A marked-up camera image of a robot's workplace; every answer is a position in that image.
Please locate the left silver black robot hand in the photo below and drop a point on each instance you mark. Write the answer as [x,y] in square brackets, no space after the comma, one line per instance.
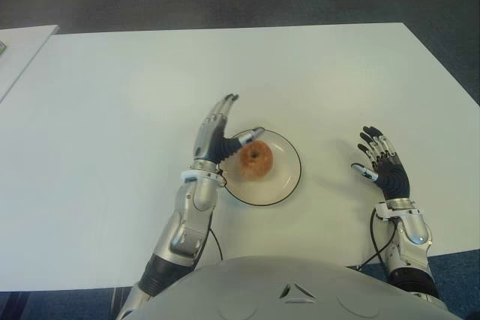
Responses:
[210,136]

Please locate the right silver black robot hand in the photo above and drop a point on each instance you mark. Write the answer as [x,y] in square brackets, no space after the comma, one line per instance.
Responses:
[393,181]

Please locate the red yellow apple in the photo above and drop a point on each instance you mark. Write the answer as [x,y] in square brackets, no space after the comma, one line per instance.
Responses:
[257,160]

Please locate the white plate with black rim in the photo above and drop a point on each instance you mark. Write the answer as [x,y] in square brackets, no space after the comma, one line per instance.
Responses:
[283,170]

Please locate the grey robot torso shell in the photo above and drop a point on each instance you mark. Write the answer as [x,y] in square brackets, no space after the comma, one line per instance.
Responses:
[292,290]

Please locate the white side table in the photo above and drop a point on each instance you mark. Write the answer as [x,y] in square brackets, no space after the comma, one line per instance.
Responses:
[26,50]

